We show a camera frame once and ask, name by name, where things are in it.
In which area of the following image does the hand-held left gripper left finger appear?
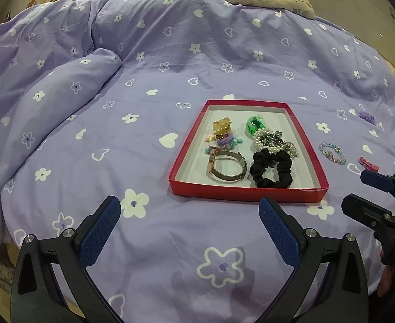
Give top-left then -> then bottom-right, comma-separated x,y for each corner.
11,195 -> 122,323

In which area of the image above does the red shallow box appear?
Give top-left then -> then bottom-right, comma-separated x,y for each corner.
169,99 -> 330,206

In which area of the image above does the pearl bead bracelet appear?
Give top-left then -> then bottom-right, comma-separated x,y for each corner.
263,129 -> 300,159

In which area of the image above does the green hair tie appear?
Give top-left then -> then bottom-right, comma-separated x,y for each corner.
245,114 -> 268,137

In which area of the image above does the colourful bead bracelet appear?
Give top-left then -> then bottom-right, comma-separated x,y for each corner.
202,133 -> 243,153

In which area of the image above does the crystal bead bracelet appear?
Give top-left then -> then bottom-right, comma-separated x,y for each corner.
319,142 -> 346,165

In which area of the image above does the pink hair clip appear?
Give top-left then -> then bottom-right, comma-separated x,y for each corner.
359,156 -> 380,172

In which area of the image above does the rose gold wristwatch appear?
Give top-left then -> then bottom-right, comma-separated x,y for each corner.
207,149 -> 248,184

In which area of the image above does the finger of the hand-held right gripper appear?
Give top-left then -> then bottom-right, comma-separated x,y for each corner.
360,170 -> 395,196
341,193 -> 394,234

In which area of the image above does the white pearl bracelet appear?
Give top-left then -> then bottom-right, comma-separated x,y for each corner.
252,128 -> 275,152

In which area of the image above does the person's right hand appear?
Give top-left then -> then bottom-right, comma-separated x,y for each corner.
377,261 -> 395,297

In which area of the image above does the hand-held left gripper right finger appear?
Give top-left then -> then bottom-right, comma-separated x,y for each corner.
258,197 -> 369,323

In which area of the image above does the black scrunchie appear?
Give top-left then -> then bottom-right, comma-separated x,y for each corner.
249,150 -> 294,189

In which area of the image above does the yellow hair claw clip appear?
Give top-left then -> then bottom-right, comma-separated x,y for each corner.
212,117 -> 233,136

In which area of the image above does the purple floral blanket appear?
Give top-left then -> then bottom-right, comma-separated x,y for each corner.
0,0 -> 395,323

